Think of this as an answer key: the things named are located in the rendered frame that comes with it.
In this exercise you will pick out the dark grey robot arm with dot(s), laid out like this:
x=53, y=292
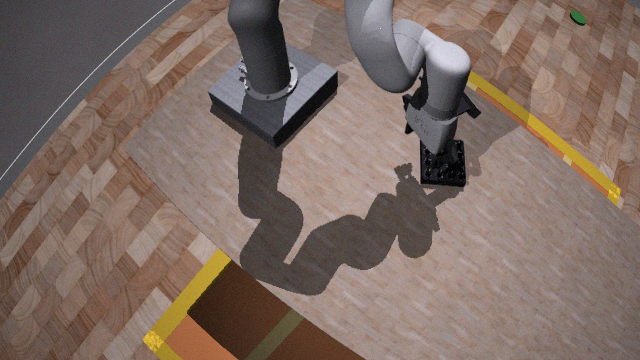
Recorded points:
x=393, y=66

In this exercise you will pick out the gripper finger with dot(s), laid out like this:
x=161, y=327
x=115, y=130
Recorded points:
x=448, y=156
x=406, y=99

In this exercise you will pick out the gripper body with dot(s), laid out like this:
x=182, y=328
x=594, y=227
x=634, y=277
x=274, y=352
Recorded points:
x=433, y=132

